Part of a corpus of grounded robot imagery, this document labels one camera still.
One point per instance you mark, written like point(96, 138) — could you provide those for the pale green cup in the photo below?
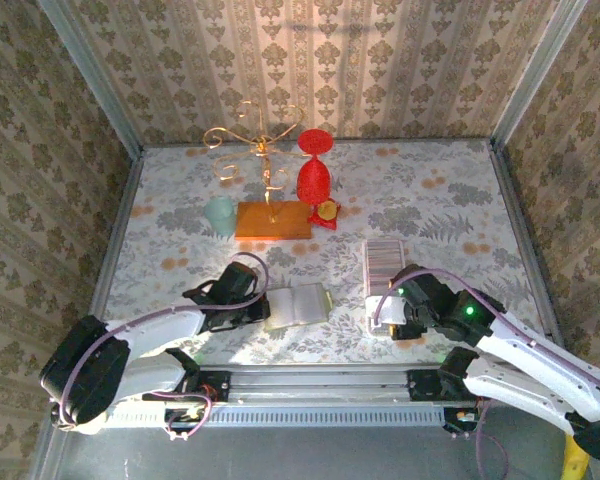
point(220, 212)

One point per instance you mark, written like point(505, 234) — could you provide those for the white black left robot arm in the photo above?
point(150, 336)

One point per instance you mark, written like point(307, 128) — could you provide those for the small controller board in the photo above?
point(462, 420)
point(185, 417)

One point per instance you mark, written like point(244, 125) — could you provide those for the aluminium frame post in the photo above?
point(94, 75)
point(535, 75)

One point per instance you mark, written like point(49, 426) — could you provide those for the floral fern print table cover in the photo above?
point(430, 200)

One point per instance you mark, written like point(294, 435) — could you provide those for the aluminium frame side rail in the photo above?
point(111, 250)
point(524, 225)

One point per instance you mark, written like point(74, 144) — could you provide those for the red goblet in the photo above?
point(314, 182)

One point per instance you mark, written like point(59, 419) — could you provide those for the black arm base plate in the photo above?
point(425, 385)
point(215, 387)

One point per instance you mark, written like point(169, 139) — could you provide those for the yellow banana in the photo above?
point(575, 460)

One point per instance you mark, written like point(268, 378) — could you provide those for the red yellow snack packet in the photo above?
point(325, 212)

